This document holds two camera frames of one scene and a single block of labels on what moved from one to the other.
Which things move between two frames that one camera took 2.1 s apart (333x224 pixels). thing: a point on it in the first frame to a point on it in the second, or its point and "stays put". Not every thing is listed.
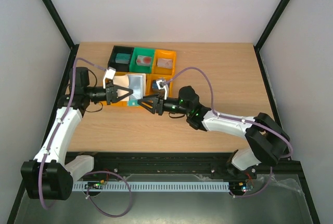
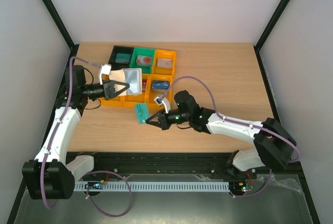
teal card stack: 123,58 stays put
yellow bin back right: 164,54 stays put
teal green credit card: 132,103 to 142,112
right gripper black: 159,105 to 164,119
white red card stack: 143,61 stays put
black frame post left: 53,13 stays put
